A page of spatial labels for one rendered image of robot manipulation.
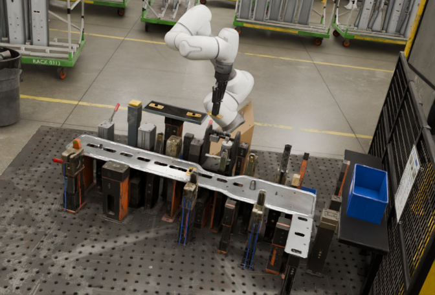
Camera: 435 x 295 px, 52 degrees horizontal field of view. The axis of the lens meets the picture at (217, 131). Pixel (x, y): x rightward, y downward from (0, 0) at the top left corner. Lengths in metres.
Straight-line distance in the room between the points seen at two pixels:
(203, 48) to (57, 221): 1.20
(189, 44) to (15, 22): 4.63
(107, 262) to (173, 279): 0.33
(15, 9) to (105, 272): 4.71
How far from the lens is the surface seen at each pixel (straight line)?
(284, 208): 2.25
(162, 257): 2.31
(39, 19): 6.39
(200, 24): 2.67
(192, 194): 2.19
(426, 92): 4.63
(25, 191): 2.78
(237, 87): 2.97
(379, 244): 2.17
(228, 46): 2.13
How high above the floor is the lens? 2.29
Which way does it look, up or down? 27 degrees down
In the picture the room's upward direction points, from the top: 8 degrees clockwise
